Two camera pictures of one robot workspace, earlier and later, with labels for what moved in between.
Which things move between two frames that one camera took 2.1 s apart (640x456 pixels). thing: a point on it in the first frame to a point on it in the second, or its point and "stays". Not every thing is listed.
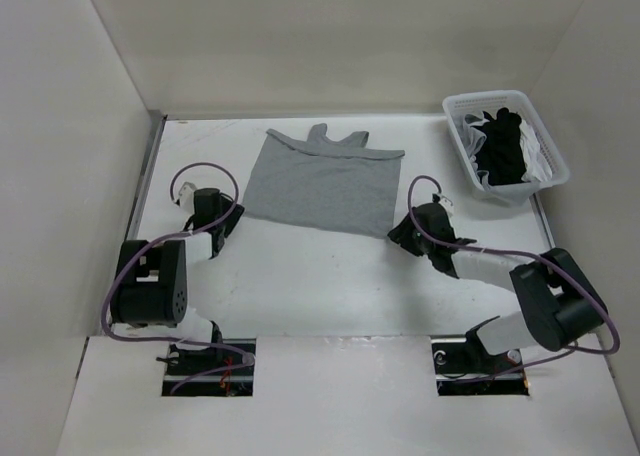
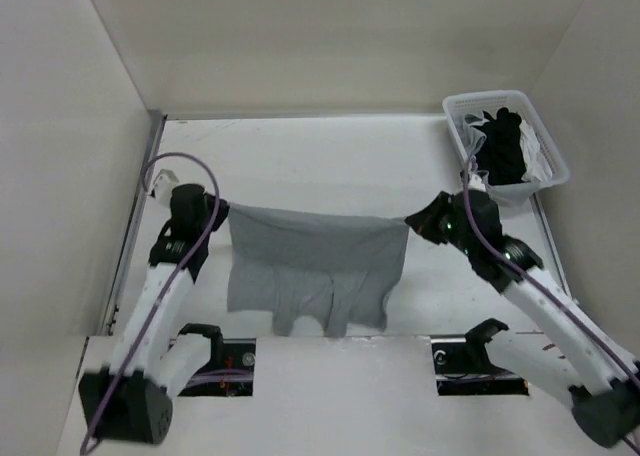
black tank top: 500,155 stays
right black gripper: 401,234 to 423,222
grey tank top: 346,186 to 337,269
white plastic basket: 455,106 stays
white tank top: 538,166 stays
